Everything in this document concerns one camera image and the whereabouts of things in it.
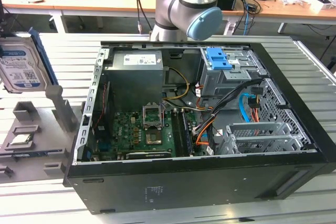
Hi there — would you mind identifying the hard disk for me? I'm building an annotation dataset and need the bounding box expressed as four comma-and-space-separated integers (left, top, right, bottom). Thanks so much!
0, 26, 59, 94

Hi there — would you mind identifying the grey metal disk bay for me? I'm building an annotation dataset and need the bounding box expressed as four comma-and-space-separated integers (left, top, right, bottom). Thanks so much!
216, 122, 313, 156

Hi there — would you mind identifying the grey parts rack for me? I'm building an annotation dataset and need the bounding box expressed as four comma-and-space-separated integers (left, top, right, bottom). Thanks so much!
0, 85, 81, 183

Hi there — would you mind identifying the silver CPU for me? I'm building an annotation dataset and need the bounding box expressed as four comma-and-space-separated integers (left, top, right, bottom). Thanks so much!
9, 133, 35, 145

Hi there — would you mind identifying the RAM stick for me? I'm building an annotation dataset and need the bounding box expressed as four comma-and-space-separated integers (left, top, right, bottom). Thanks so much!
12, 150, 64, 158

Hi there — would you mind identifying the grey power supply unit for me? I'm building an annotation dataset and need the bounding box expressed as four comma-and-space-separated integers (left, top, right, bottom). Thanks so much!
104, 50, 165, 104

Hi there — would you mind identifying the green motherboard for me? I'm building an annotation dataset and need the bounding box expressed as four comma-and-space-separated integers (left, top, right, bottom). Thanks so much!
88, 108, 208, 161

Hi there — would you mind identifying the metal socket cover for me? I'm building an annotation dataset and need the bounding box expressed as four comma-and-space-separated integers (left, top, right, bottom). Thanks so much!
141, 102, 165, 129

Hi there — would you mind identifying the CPU socket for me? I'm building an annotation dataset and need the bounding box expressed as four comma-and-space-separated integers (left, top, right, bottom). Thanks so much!
145, 128, 163, 146

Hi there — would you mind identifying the black graphics card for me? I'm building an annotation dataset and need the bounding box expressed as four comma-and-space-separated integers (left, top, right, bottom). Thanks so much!
125, 151, 171, 159

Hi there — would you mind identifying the black RAM slot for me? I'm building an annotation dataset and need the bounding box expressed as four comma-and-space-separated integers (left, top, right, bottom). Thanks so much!
171, 110, 182, 156
177, 110, 187, 156

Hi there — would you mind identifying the blue plastic latch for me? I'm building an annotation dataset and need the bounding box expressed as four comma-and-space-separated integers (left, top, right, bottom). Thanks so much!
206, 47, 233, 70

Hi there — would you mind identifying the grey metal drive cage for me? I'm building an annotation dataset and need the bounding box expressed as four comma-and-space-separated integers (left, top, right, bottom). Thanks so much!
199, 47, 266, 104

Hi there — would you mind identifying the black PC case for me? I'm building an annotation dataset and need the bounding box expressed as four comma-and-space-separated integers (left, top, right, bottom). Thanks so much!
62, 40, 336, 216

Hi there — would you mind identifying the white box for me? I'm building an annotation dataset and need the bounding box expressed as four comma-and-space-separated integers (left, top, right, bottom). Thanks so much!
311, 0, 336, 12

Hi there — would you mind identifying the wooden desk white frame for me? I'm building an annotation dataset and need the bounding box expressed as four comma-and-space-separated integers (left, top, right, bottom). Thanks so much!
0, 0, 336, 35

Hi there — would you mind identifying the black hanging cable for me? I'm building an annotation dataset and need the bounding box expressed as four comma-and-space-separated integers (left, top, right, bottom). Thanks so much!
133, 0, 144, 35

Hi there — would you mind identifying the yellow wire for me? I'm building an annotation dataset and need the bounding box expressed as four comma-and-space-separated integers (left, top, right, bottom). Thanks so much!
162, 67, 190, 101

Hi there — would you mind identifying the orange wire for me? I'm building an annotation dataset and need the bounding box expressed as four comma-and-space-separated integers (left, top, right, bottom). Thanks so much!
195, 115, 218, 146

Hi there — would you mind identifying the black wire bundle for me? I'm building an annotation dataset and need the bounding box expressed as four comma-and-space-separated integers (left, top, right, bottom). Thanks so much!
207, 78, 263, 120

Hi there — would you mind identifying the blue flat wire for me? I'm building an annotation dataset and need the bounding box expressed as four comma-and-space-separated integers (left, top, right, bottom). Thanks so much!
239, 90, 260, 124

